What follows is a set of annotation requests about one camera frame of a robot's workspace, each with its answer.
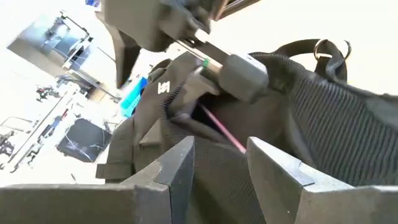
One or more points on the black network switch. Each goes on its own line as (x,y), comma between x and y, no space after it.
(84,140)

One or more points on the grey metal equipment rack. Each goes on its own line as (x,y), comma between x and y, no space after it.
(46,40)

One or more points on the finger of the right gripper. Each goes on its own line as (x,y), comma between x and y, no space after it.
(245,77)
(124,56)

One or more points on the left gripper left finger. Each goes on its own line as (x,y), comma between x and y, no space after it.
(174,174)

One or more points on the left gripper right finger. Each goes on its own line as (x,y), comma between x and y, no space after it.
(273,174)

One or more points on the black backpack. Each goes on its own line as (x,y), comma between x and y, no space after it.
(326,124)

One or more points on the blue box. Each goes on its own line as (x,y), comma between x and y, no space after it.
(133,96)

